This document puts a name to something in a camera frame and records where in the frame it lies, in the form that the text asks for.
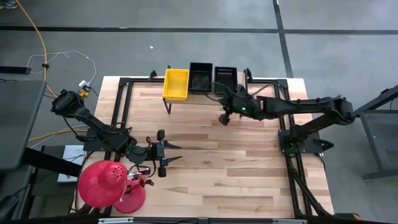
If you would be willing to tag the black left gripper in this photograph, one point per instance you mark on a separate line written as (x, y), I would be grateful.
(158, 154)

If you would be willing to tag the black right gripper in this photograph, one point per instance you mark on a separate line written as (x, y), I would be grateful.
(236, 101)

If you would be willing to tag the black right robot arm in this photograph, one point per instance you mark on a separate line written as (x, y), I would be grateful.
(311, 105)

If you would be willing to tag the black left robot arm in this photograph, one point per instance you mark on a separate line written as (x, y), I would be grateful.
(93, 124)

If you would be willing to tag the wooden shelf with black legs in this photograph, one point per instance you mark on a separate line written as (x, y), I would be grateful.
(196, 99)

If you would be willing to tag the red metal lamp clamp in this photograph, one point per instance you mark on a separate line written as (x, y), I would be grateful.
(146, 183)

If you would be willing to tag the black aluminium crossbar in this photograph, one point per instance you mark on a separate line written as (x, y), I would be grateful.
(171, 221)

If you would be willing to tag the large red lamp shade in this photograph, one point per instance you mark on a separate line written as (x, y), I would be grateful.
(93, 186)

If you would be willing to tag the white box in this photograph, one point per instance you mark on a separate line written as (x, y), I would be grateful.
(73, 152)

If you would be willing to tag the black metal beam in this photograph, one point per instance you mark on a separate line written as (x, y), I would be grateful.
(49, 161)

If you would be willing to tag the dark grey desk top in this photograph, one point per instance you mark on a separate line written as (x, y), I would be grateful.
(21, 124)

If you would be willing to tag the black flat floor bar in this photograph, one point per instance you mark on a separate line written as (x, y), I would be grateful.
(15, 70)

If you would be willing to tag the black and orange foot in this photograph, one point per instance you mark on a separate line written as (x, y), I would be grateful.
(348, 216)

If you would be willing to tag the person's shoe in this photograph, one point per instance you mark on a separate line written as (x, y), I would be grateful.
(9, 3)

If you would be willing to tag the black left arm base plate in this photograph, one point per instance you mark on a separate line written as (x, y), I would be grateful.
(90, 144)

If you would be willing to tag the black aluminium rig frame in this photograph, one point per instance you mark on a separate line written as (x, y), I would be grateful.
(125, 82)

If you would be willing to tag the silver metal bracket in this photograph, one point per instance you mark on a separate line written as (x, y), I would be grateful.
(115, 220)
(289, 221)

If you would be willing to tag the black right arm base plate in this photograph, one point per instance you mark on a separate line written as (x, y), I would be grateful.
(308, 146)

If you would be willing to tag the black metal table frame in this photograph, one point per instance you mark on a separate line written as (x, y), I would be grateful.
(368, 105)

